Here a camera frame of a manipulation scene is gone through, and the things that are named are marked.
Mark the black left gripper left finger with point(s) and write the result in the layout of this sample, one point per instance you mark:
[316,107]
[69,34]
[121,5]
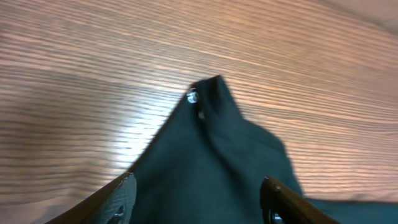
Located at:
[111,204]

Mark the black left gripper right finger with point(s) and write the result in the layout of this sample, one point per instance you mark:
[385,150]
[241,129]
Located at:
[279,204]

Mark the black t-shirt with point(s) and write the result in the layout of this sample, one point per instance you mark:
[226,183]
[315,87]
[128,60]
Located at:
[207,163]

